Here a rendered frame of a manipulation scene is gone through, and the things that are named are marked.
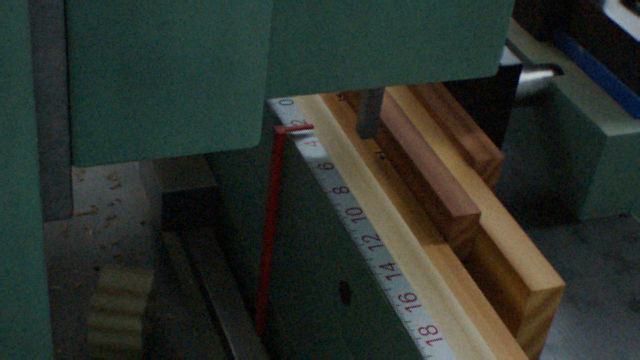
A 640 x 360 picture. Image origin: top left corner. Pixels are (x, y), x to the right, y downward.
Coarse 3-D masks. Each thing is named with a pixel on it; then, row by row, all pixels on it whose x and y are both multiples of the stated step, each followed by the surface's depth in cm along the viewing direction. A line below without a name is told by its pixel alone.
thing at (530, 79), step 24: (504, 48) 53; (504, 72) 51; (528, 72) 58; (552, 72) 58; (456, 96) 56; (480, 96) 53; (504, 96) 52; (528, 96) 58; (480, 120) 54; (504, 120) 53
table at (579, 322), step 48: (240, 192) 60; (528, 192) 59; (288, 240) 53; (576, 240) 55; (624, 240) 56; (288, 288) 54; (576, 288) 52; (624, 288) 53; (336, 336) 48; (576, 336) 49; (624, 336) 50
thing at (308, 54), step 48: (288, 0) 42; (336, 0) 43; (384, 0) 44; (432, 0) 45; (480, 0) 46; (288, 48) 43; (336, 48) 44; (384, 48) 45; (432, 48) 46; (480, 48) 47; (288, 96) 45
